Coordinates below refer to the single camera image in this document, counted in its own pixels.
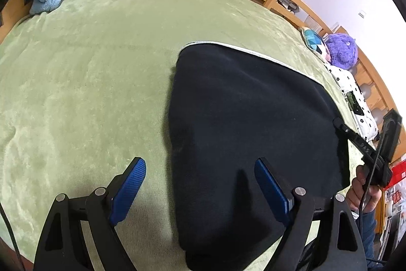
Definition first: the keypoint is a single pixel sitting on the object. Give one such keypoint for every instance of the person's right hand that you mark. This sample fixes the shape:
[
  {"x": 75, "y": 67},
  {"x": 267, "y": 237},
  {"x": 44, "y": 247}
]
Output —
[{"x": 357, "y": 194}]

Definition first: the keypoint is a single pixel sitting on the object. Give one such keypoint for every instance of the black pants with white stripe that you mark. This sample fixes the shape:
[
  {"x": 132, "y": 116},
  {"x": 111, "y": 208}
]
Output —
[{"x": 247, "y": 115}]

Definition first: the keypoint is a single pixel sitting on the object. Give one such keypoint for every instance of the person's right forearm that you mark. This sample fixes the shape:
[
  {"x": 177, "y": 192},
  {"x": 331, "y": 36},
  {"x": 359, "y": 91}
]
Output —
[{"x": 368, "y": 233}]

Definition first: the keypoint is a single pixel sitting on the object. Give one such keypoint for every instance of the red printed bag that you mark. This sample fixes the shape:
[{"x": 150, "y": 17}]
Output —
[{"x": 398, "y": 174}]

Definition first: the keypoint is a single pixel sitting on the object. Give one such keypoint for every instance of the purple plush toy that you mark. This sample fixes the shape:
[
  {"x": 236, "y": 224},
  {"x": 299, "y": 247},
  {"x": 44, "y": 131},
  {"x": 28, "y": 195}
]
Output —
[{"x": 341, "y": 50}]

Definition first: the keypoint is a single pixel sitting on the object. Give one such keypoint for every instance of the green fleece blanket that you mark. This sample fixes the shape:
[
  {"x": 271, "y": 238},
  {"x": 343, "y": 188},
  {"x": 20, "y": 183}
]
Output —
[{"x": 95, "y": 83}]

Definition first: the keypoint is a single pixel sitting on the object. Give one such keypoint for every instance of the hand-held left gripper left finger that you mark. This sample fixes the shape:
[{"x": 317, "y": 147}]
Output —
[{"x": 130, "y": 188}]

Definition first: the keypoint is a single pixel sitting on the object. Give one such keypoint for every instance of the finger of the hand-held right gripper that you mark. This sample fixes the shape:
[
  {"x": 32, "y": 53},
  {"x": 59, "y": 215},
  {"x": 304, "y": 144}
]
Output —
[{"x": 355, "y": 137}]

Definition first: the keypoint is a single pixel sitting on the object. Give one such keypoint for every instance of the white flower print pillow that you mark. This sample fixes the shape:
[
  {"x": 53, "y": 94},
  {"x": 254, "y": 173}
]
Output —
[{"x": 345, "y": 79}]

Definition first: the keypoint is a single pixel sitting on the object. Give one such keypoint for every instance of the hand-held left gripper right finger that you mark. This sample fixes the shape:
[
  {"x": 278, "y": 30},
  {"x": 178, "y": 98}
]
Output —
[{"x": 272, "y": 191}]

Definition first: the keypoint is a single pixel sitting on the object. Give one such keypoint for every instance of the teal geometric patterned pillow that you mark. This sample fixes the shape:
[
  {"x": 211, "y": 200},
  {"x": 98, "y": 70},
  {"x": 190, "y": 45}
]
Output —
[{"x": 314, "y": 40}]

